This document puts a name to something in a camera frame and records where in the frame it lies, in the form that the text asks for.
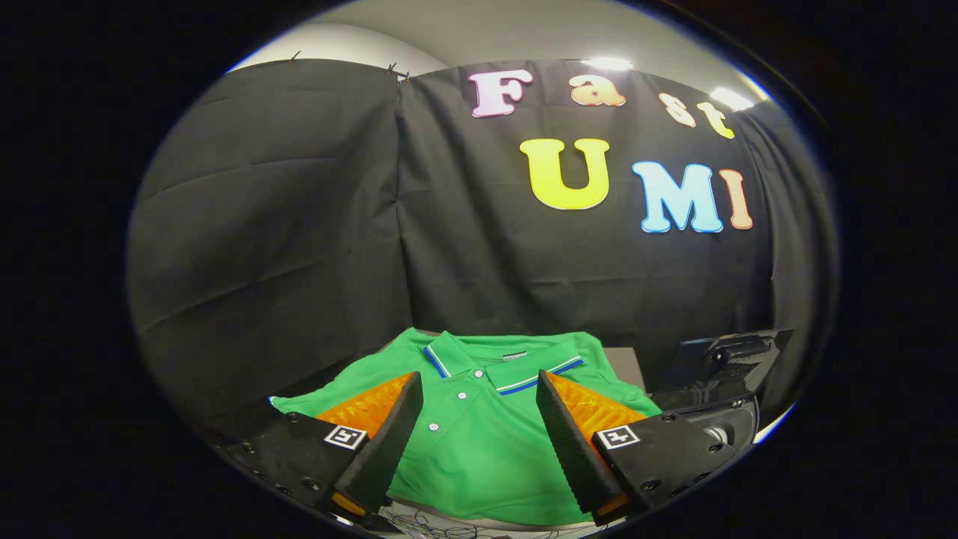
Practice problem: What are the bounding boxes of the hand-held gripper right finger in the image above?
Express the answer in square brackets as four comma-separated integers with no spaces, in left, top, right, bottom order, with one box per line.
[536,371,738,525]

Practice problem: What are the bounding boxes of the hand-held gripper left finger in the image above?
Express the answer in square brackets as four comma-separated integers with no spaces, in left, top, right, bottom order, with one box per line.
[225,372,424,525]

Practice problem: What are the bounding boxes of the green polo shirt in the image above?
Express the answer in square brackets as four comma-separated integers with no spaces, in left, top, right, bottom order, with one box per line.
[269,327,663,525]

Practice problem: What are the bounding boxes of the grey cabinet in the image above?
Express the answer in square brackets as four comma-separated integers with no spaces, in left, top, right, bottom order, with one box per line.
[601,347,647,395]

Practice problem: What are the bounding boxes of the black backdrop cloth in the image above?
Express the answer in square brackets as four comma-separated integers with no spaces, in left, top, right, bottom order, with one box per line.
[126,58,839,442]

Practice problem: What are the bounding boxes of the rectangular ceiling light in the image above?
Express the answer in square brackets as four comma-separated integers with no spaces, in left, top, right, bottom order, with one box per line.
[709,87,754,112]

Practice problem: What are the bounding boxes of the thin black cables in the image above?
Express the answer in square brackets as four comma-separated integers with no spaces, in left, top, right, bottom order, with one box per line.
[385,508,555,539]

